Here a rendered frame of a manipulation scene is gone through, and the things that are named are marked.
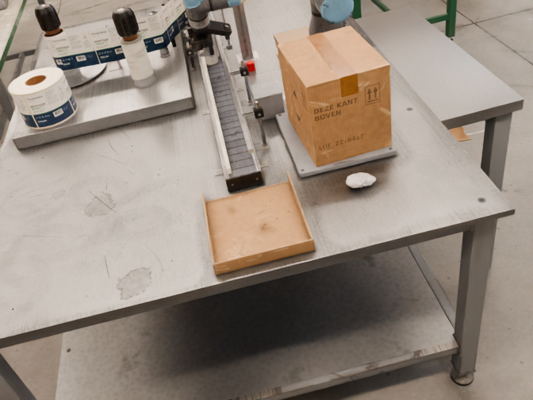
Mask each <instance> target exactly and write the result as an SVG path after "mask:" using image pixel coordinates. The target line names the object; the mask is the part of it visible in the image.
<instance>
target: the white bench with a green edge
mask: <svg viewBox="0 0 533 400"><path fill-rule="evenodd" d="M37 1H38V3H39V5H41V4H45V3H46V1H45V0H37ZM26 2H27V0H9V3H8V6H7V9H5V10H0V74H1V71H2V68H3V65H4V63H5V61H8V60H15V59H18V60H17V64H16V67H15V70H14V73H13V77H12V80H11V82H13V81H14V80H15V79H16V78H18V77H19V76H20V74H21V69H22V66H23V63H24V60H25V57H26V56H31V55H33V54H34V52H35V50H36V49H35V48H33V49H29V50H25V51H22V52H16V53H13V54H9V55H7V54H8V51H9V50H10V45H11V43H12V41H13V37H14V35H15V32H16V30H17V27H18V24H19V21H20V19H21V15H22V13H23V10H24V8H25V4H26ZM0 104H1V106H2V112H1V115H0V140H1V138H2V134H3V130H4V128H5V125H6V120H7V118H8V119H9V121H10V122H11V119H12V116H13V112H14V110H15V105H14V103H13V98H12V96H11V94H10V92H9V90H8V91H7V89H6V88H5V86H4V84H3V82H2V80H1V77H0Z"/></svg>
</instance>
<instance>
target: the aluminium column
mask: <svg viewBox="0 0 533 400"><path fill-rule="evenodd" d="M232 12H233V16H234V20H235V24H236V31H237V36H238V40H239V44H240V51H241V55H242V58H243V60H248V59H251V58H254V56H253V52H252V48H251V40H250V36H249V32H248V27H247V19H246V14H245V10H244V6H243V0H241V4H240V5H239V6H234V7H232Z"/></svg>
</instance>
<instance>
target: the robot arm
mask: <svg viewBox="0 0 533 400"><path fill-rule="evenodd" d="M183 4H184V6H185V8H186V14H187V17H188V21H185V23H186V28H187V32H188V34H189V38H190V43H191V47H192V49H193V52H196V51H201V50H204V51H203V52H201V53H200V54H199V56H200V57H203V56H210V57H213V56H214V55H215V54H214V50H213V39H212V34H215V35H220V36H225V37H230V35H231V34H232V28H231V26H230V24H229V23H224V22H220V21H211V20H209V12H211V11H215V10H222V9H227V8H232V7H234V6H239V5H240V4H241V0H183ZM310 6H311V13H312V16H311V20H310V24H309V35H310V36H311V35H314V34H318V33H325V32H328V31H332V30H335V29H340V28H343V27H347V22H346V20H347V19H348V18H349V17H350V15H351V13H352V11H353V8H354V2H353V0H310Z"/></svg>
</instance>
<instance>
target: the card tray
mask: <svg viewBox="0 0 533 400"><path fill-rule="evenodd" d="M287 175H288V180H289V181H288V182H284V183H279V184H275V185H272V186H268V187H262V188H259V189H255V190H250V191H246V192H243V193H239V194H234V195H230V196H227V197H223V198H217V199H213V200H210V201H207V202H206V201H205V198H204V195H203V192H201V195H202V201H203V206H204V211H205V221H206V226H207V232H208V237H209V247H210V251H211V257H212V262H213V268H214V271H215V273H216V275H220V274H224V273H227V272H230V271H236V270H239V269H243V268H246V267H252V266H255V265H259V264H262V263H268V262H270V261H274V260H280V259H283V258H286V257H290V256H295V255H299V254H302V253H306V252H311V251H315V245H314V239H313V235H312V234H311V231H310V228H309V225H308V222H307V221H306V218H305V215H304V212H303V209H302V208H301V204H300V202H299V199H298V196H297V193H296V191H295V189H294V186H293V183H292V180H291V178H290V174H289V172H288V171H287Z"/></svg>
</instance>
